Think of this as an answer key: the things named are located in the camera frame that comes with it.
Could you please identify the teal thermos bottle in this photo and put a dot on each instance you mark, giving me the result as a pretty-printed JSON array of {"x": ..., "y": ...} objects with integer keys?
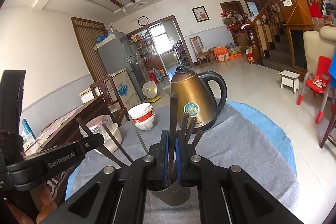
[{"x": 27, "y": 128}]

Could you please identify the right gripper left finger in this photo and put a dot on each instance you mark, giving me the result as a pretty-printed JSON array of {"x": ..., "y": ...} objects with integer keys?
[{"x": 118, "y": 196}]

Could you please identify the dark wooden side table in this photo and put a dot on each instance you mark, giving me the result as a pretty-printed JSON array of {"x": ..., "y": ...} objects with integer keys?
[{"x": 66, "y": 129}]

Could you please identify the white pot with plastic bag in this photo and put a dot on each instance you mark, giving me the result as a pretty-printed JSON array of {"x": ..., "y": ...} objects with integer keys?
[{"x": 95, "y": 126}]

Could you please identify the white electric fan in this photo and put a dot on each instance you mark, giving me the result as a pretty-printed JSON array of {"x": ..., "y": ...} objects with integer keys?
[{"x": 150, "y": 91}]

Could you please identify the grey towel table cloth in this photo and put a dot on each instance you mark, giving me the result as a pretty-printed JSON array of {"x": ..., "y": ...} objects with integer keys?
[{"x": 235, "y": 139}]

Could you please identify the person's left hand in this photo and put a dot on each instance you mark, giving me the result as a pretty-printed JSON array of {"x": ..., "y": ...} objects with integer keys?
[{"x": 46, "y": 208}]

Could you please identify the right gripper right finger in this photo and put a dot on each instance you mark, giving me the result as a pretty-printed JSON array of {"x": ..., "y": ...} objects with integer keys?
[{"x": 226, "y": 195}]

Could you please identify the round wall clock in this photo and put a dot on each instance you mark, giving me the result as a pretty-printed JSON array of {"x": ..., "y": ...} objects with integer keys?
[{"x": 143, "y": 20}]

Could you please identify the small white stool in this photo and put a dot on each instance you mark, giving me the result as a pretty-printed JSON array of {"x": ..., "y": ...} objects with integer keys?
[{"x": 289, "y": 79}]

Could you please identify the gold electric kettle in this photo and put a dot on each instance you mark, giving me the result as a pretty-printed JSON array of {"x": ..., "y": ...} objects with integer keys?
[{"x": 196, "y": 98}]

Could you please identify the dark chopstick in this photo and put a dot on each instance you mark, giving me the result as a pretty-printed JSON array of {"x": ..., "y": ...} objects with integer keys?
[
  {"x": 117, "y": 143},
  {"x": 184, "y": 123},
  {"x": 172, "y": 134},
  {"x": 99, "y": 139},
  {"x": 139, "y": 136},
  {"x": 197, "y": 138},
  {"x": 190, "y": 129}
]

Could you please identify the framed wall picture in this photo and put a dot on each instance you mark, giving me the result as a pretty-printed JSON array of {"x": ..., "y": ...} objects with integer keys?
[{"x": 200, "y": 14}]

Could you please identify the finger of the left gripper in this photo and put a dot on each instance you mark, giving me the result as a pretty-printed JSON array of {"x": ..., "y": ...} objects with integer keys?
[{"x": 38, "y": 168}]

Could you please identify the red and white bowl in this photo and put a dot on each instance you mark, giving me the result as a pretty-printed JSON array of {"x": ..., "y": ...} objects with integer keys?
[{"x": 143, "y": 116}]

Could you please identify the grey refrigerator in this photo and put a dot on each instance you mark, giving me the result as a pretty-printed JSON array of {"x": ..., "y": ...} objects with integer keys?
[{"x": 118, "y": 52}]

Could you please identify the dark grey utensil holder cup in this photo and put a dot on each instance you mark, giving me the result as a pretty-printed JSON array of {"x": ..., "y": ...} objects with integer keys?
[{"x": 174, "y": 195}]

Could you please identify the blue table cover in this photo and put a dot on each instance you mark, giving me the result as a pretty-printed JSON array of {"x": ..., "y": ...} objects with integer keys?
[{"x": 273, "y": 132}]

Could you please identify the white chest freezer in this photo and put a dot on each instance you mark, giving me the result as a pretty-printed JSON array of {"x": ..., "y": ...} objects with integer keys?
[{"x": 124, "y": 88}]

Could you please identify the red child chair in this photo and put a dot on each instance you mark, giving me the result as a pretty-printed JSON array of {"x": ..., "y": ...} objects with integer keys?
[{"x": 320, "y": 83}]

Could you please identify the wooden chair by wall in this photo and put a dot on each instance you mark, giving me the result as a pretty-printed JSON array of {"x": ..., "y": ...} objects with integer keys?
[{"x": 201, "y": 52}]

